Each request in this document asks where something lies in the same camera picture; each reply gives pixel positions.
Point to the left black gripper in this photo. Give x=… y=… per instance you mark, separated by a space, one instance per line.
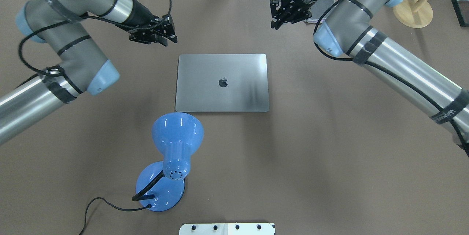
x=140 y=15

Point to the grey laptop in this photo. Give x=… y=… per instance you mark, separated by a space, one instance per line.
x=209 y=83

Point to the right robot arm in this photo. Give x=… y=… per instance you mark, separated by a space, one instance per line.
x=347 y=35

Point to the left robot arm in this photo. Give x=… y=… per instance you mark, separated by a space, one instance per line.
x=83 y=67

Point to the folded grey cloth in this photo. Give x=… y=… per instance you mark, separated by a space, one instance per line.
x=318 y=9

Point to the wooden stand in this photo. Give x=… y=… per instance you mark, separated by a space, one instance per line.
x=414 y=13

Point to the blue desk lamp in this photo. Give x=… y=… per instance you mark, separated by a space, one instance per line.
x=161 y=185

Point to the white panel with knobs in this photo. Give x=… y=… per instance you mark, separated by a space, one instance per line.
x=243 y=228

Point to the black frame object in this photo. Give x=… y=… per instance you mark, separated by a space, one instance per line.
x=461 y=8

